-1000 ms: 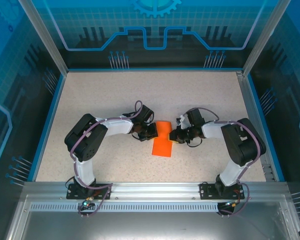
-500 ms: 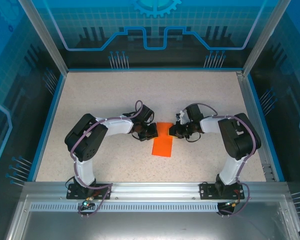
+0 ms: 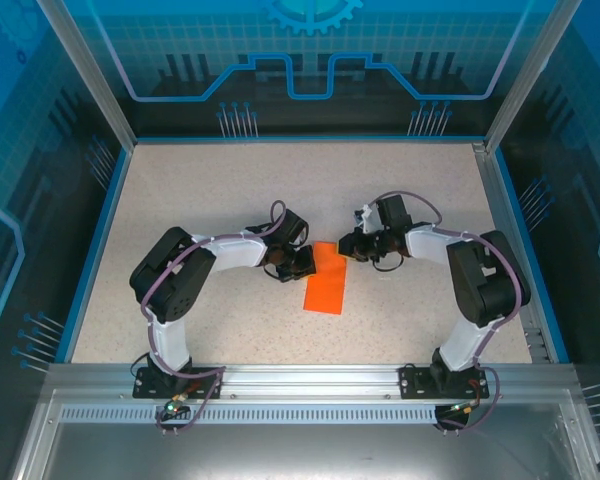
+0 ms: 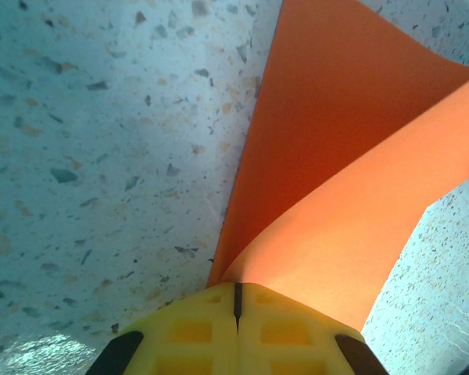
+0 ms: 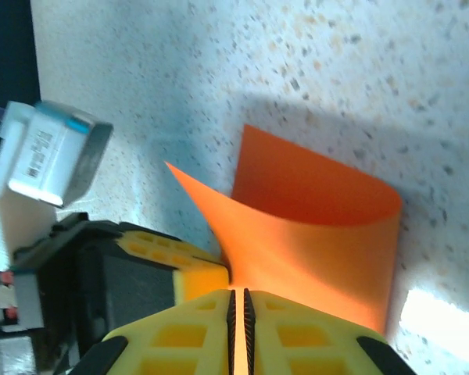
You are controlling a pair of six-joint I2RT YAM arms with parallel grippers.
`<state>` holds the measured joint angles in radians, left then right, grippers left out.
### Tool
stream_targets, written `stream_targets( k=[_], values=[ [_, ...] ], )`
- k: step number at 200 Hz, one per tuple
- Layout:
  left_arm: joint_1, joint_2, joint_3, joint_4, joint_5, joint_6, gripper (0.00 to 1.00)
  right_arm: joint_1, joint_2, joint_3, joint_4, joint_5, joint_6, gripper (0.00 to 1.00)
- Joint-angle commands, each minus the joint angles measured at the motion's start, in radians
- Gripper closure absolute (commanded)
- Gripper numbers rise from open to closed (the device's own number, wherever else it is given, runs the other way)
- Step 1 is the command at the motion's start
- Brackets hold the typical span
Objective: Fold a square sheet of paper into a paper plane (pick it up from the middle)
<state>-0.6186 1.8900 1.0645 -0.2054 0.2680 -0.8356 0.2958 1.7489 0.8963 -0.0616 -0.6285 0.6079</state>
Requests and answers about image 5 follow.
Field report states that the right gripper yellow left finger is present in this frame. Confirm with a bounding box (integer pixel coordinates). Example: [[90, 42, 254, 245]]
[[72, 288, 237, 375]]

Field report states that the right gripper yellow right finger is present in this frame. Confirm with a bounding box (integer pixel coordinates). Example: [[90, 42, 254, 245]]
[[243, 287, 415, 375]]

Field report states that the orange paper sheet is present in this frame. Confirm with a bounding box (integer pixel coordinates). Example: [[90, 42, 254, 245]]
[[164, 123, 403, 375]]

